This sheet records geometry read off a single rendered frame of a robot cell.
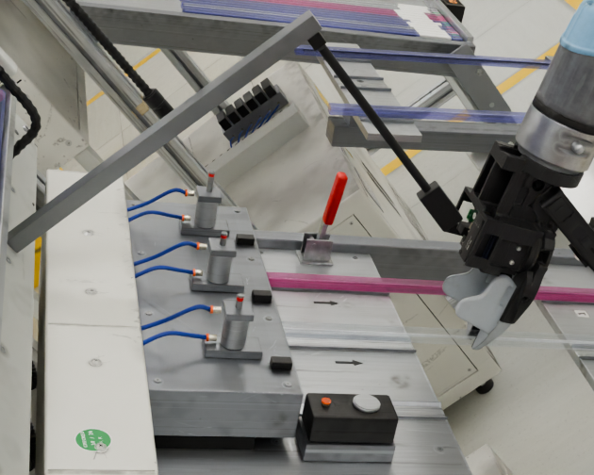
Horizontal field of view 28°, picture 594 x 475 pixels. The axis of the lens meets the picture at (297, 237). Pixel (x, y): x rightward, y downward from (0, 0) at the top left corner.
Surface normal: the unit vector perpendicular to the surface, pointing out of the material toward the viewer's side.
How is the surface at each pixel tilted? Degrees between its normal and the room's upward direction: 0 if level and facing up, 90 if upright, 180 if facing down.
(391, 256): 90
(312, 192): 0
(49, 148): 90
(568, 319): 44
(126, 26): 90
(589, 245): 93
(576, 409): 0
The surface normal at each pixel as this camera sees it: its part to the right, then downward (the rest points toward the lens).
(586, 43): -0.63, 0.06
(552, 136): -0.45, 0.22
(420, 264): 0.18, 0.48
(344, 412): 0.16, -0.87
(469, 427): -0.56, -0.66
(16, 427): 0.81, -0.57
